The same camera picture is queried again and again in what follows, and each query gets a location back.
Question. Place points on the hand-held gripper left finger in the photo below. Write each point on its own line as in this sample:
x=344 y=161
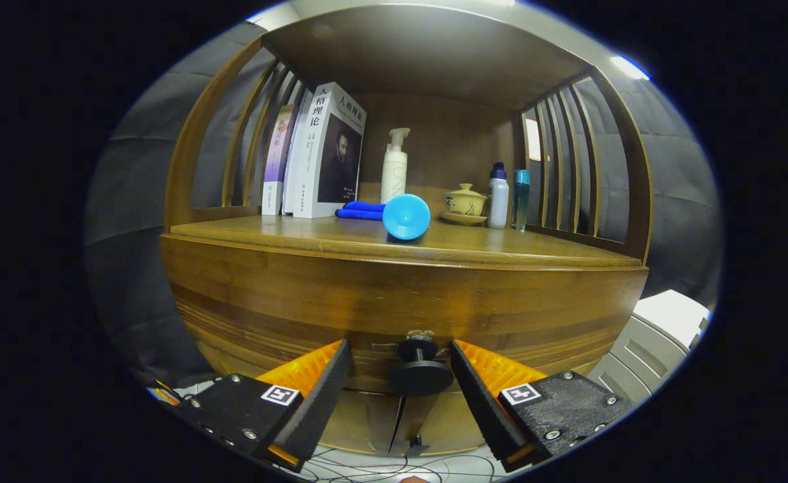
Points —
x=316 y=402

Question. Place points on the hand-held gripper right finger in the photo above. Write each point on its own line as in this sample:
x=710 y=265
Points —
x=486 y=406

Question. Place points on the wooden drawer with black knob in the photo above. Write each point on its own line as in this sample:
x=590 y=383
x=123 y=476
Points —
x=367 y=295

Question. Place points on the blue white cream tube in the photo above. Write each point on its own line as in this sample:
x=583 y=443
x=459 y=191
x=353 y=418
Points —
x=406 y=217

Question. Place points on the wooden countertop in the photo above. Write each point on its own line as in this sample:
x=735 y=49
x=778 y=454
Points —
x=501 y=243

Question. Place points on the white drawer unit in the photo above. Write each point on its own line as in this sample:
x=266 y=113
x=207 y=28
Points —
x=655 y=335

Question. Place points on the brown wooden cabinet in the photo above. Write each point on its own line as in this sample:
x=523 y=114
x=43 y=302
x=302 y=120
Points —
x=447 y=141

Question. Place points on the orange black object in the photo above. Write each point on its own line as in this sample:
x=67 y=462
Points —
x=165 y=392

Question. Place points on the yellow saucer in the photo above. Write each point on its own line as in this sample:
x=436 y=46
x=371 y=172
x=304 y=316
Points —
x=464 y=219

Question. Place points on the blue folded cloth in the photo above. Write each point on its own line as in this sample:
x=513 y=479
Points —
x=360 y=211

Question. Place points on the white bottle with blue cap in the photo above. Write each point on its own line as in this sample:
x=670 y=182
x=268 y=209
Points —
x=498 y=201

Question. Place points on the yellow lidded tea cup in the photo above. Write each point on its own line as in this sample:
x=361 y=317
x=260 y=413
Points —
x=465 y=201

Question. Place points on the teal bottle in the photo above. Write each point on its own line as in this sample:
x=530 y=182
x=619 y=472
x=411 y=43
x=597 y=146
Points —
x=520 y=201

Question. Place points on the thin white book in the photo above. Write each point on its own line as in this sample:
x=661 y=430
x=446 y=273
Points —
x=293 y=181

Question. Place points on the white pump bottle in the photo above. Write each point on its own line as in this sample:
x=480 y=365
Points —
x=394 y=174

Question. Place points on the purple spine book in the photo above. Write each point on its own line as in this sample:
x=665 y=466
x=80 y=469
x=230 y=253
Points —
x=276 y=161

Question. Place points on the white portrait cover book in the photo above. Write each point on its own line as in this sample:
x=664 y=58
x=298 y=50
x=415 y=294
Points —
x=330 y=154

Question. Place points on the small ceiling light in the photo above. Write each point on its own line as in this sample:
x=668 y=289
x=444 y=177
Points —
x=628 y=67

